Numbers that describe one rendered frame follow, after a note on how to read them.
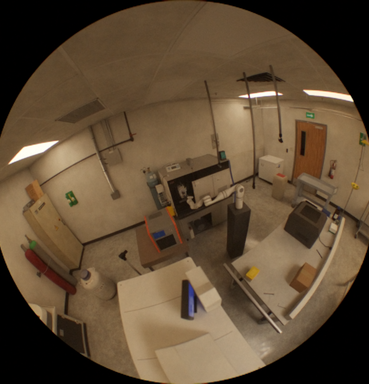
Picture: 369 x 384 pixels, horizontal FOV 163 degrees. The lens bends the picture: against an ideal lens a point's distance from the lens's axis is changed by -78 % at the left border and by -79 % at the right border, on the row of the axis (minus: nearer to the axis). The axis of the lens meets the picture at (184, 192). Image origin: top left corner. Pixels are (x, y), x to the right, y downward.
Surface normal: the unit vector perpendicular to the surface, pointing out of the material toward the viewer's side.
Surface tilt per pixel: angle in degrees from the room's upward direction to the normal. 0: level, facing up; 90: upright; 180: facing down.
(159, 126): 90
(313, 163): 90
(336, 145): 90
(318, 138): 90
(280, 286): 0
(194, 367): 41
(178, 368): 0
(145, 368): 0
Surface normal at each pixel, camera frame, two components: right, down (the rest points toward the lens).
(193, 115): 0.37, 0.40
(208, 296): 0.10, -0.41
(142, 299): -0.20, -0.85
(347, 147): -0.90, 0.36
